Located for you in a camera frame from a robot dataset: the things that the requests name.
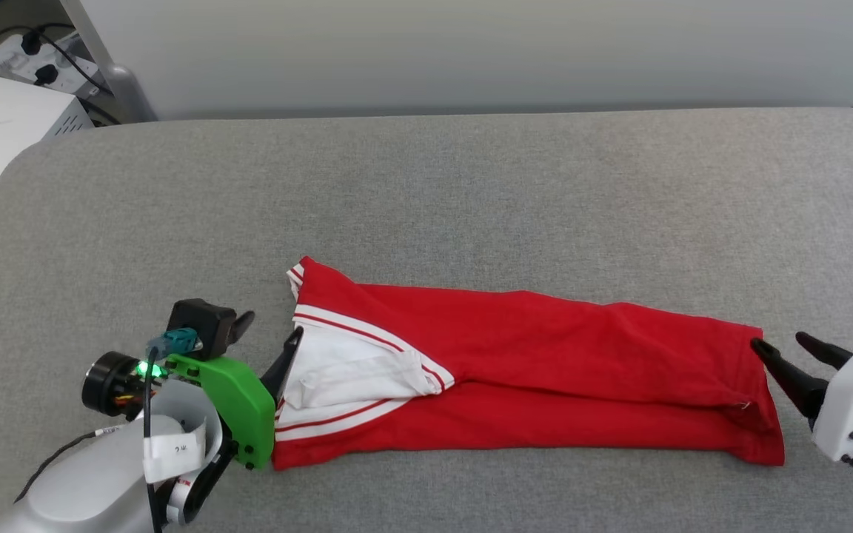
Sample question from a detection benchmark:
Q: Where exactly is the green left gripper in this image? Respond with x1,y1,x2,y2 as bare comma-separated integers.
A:
166,310,306,472

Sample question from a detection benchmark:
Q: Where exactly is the white power strip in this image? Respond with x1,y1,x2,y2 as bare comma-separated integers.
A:
0,32,101,98

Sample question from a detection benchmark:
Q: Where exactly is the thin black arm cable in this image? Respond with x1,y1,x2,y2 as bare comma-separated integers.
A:
13,426,113,504

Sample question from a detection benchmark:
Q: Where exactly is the red and white garment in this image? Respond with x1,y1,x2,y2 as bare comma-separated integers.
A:
271,256,786,472

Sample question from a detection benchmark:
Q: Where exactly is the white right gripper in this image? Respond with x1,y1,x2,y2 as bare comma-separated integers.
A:
750,331,853,463

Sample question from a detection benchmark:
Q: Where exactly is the white paper label tag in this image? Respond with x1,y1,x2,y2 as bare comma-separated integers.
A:
144,426,207,483

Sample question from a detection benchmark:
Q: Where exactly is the white partition panel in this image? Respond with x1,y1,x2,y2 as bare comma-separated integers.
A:
60,0,853,123

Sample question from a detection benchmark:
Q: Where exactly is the black cable with teal connector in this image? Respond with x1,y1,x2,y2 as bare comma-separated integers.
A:
141,327,199,533

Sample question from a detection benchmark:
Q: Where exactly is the black power cable with plug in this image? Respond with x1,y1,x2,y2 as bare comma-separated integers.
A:
0,24,76,67
34,30,122,125

